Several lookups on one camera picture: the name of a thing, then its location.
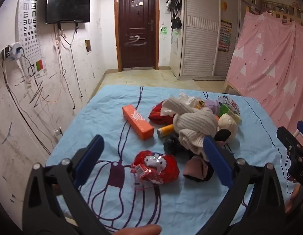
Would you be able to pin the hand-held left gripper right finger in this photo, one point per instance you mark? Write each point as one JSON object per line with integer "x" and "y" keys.
{"x": 216, "y": 161}

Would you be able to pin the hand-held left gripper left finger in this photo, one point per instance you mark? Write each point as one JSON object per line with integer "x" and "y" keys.
{"x": 92, "y": 151}

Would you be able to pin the person's right hand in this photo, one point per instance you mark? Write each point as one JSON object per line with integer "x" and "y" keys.
{"x": 292, "y": 198}

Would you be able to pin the person's left hand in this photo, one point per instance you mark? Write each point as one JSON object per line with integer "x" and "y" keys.
{"x": 139, "y": 230}

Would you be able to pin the pink and black cloth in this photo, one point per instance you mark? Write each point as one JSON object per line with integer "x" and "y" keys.
{"x": 196, "y": 169}

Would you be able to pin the cream and black cloth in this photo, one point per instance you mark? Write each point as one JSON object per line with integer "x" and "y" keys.
{"x": 227, "y": 124}

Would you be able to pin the white knitted cloth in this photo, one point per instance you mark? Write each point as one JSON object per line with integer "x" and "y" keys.
{"x": 198, "y": 122}

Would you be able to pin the light blue bed sheet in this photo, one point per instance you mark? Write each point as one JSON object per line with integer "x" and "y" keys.
{"x": 104, "y": 107}

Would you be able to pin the orange cardboard box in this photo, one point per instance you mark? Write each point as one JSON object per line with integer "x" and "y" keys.
{"x": 138, "y": 122}

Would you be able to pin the purple cloth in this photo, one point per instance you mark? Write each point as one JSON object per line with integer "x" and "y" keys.
{"x": 212, "y": 105}

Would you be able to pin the yellow bottle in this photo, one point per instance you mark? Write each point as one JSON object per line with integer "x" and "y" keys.
{"x": 167, "y": 130}

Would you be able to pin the white patterned cloth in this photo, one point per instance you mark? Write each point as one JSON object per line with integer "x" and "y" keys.
{"x": 231, "y": 104}

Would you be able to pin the pink printed curtain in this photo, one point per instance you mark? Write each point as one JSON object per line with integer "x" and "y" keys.
{"x": 264, "y": 66}

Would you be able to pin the red cloth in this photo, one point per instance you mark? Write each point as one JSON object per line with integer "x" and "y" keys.
{"x": 157, "y": 115}

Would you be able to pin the colourful grid poster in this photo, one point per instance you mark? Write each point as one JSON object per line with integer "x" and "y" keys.
{"x": 225, "y": 35}

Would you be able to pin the white louvred wardrobe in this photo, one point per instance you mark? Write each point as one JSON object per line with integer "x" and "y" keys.
{"x": 200, "y": 41}

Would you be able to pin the white blue charger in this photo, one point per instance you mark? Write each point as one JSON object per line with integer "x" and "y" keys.
{"x": 15, "y": 51}

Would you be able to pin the white eye chart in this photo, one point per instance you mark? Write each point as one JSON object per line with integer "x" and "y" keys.
{"x": 31, "y": 29}

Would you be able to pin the dark brown door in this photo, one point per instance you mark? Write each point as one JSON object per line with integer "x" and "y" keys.
{"x": 136, "y": 17}

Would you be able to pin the black hanging bag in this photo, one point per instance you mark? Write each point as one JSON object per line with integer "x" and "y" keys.
{"x": 176, "y": 23}
{"x": 176, "y": 2}

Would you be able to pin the orange sticky note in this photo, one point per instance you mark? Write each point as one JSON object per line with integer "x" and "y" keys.
{"x": 224, "y": 6}

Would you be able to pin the white wall socket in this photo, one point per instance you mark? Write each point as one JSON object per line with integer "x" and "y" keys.
{"x": 58, "y": 131}

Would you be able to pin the wooden bunk bed frame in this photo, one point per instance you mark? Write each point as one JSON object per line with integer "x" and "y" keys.
{"x": 281, "y": 11}

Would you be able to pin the black wall television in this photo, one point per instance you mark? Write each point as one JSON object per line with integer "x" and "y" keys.
{"x": 68, "y": 2}

